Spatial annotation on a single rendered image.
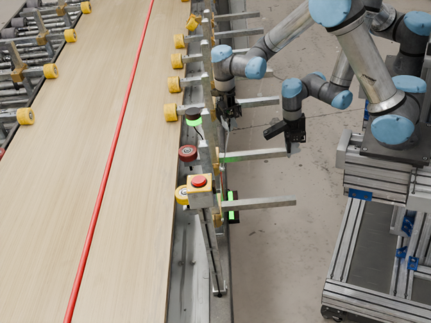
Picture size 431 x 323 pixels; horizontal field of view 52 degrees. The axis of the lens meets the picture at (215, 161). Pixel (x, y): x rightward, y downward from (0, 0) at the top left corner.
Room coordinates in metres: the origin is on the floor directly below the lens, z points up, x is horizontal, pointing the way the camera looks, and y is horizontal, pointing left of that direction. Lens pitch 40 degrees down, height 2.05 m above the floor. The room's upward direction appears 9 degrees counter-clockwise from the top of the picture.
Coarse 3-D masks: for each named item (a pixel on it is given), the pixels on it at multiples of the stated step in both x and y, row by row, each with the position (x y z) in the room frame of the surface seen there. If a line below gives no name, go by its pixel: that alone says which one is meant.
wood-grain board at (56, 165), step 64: (128, 0) 3.42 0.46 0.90; (64, 64) 2.49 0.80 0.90; (128, 64) 2.36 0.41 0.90; (64, 128) 1.79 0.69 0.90; (128, 128) 1.71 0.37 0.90; (0, 192) 1.39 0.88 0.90; (64, 192) 1.33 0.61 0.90; (128, 192) 1.28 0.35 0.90; (0, 256) 1.05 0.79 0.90; (64, 256) 1.00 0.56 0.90; (128, 256) 0.96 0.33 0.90; (0, 320) 0.79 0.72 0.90; (128, 320) 0.73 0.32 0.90
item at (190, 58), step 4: (248, 48) 2.21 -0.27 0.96; (236, 52) 2.19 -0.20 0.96; (240, 52) 2.18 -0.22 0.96; (244, 52) 2.18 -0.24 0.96; (184, 56) 2.22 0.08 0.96; (188, 56) 2.22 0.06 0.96; (192, 56) 2.21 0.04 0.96; (196, 56) 2.21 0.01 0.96; (200, 56) 2.20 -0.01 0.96; (184, 60) 2.21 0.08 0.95; (188, 60) 2.21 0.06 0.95; (192, 60) 2.21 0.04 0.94; (196, 60) 2.21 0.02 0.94; (200, 60) 2.20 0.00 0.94
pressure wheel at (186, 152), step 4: (180, 148) 1.49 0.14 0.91; (184, 148) 1.49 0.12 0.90; (188, 148) 1.49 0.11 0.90; (192, 148) 1.48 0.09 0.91; (196, 148) 1.48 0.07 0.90; (180, 152) 1.47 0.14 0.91; (184, 152) 1.47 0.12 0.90; (188, 152) 1.47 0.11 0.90; (192, 152) 1.46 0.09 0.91; (196, 152) 1.46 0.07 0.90; (180, 156) 1.45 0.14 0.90; (184, 156) 1.44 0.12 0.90; (188, 156) 1.44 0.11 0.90; (192, 156) 1.44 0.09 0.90; (196, 156) 1.45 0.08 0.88; (184, 160) 1.44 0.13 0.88; (188, 160) 1.44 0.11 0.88; (192, 160) 1.44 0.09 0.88
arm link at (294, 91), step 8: (288, 80) 1.45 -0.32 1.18; (296, 80) 1.44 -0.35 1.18; (288, 88) 1.41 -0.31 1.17; (296, 88) 1.40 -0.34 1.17; (304, 88) 1.43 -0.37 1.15; (288, 96) 1.41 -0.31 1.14; (296, 96) 1.40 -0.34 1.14; (304, 96) 1.42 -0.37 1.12; (288, 104) 1.41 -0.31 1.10; (296, 104) 1.40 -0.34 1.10
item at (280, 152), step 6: (252, 150) 1.47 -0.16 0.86; (258, 150) 1.46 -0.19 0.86; (264, 150) 1.45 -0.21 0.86; (270, 150) 1.45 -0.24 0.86; (276, 150) 1.44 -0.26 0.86; (282, 150) 1.44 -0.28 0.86; (198, 156) 1.48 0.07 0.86; (222, 156) 1.45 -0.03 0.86; (228, 156) 1.45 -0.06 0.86; (234, 156) 1.44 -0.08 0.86; (240, 156) 1.44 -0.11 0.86; (246, 156) 1.44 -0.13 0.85; (252, 156) 1.44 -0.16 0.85; (258, 156) 1.43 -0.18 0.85; (264, 156) 1.43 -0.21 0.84; (270, 156) 1.43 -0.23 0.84; (276, 156) 1.43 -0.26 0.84; (282, 156) 1.43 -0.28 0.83; (186, 162) 1.46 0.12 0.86; (192, 162) 1.46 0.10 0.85; (198, 162) 1.46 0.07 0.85; (222, 162) 1.45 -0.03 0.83
